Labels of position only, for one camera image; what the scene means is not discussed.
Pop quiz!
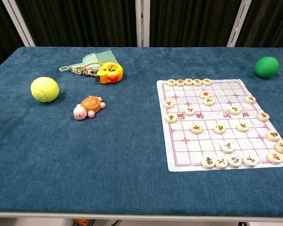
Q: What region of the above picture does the white plastic chess board sheet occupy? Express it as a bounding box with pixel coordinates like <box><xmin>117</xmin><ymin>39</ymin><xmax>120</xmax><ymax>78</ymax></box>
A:
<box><xmin>156</xmin><ymin>79</ymin><xmax>283</xmax><ymax>172</ymax></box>

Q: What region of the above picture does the pink orange turtle toy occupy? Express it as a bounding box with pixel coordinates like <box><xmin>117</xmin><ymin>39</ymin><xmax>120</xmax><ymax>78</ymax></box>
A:
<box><xmin>73</xmin><ymin>95</ymin><xmax>107</xmax><ymax>121</ymax></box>

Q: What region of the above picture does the blue velvet table cloth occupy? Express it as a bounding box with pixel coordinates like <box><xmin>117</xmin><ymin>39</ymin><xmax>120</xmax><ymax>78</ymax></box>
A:
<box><xmin>0</xmin><ymin>46</ymin><xmax>283</xmax><ymax>218</ymax></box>

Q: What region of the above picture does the yellow tape measure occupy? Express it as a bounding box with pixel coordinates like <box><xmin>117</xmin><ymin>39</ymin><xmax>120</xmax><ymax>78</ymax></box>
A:
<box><xmin>96</xmin><ymin>62</ymin><xmax>124</xmax><ymax>84</ymax></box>

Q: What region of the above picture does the teal mini brush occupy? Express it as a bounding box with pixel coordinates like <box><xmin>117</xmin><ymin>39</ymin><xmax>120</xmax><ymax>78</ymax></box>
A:
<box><xmin>94</xmin><ymin>48</ymin><xmax>119</xmax><ymax>65</ymax></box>

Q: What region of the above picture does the teal mini dustpan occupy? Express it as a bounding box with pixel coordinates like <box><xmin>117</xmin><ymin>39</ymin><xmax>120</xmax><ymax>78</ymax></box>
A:
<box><xmin>59</xmin><ymin>53</ymin><xmax>100</xmax><ymax>73</ymax></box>

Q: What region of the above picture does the yellow tennis ball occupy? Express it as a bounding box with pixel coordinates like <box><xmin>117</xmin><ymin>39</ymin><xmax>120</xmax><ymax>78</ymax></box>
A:
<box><xmin>30</xmin><ymin>76</ymin><xmax>60</xmax><ymax>103</ymax></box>

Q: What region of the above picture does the dark pleated curtain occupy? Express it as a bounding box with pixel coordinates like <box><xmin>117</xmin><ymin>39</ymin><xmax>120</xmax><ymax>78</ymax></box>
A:
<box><xmin>0</xmin><ymin>0</ymin><xmax>283</xmax><ymax>73</ymax></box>

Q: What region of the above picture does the orange object under table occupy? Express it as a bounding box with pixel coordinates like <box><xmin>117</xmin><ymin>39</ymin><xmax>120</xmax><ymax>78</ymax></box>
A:
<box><xmin>73</xmin><ymin>218</ymin><xmax>89</xmax><ymax>226</ymax></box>

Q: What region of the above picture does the green foam ball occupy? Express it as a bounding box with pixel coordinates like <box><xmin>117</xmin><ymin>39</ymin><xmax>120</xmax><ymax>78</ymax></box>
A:
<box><xmin>254</xmin><ymin>56</ymin><xmax>280</xmax><ymax>78</ymax></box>

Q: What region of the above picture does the braided grey rope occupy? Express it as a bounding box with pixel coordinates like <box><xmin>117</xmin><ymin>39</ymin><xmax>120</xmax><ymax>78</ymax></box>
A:
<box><xmin>68</xmin><ymin>65</ymin><xmax>102</xmax><ymax>77</ymax></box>

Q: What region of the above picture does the white metal frame post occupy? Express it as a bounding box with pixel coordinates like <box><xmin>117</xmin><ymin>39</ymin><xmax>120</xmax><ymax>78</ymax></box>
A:
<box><xmin>1</xmin><ymin>0</ymin><xmax>36</xmax><ymax>47</ymax></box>
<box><xmin>226</xmin><ymin>0</ymin><xmax>252</xmax><ymax>47</ymax></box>
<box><xmin>135</xmin><ymin>0</ymin><xmax>151</xmax><ymax>47</ymax></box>

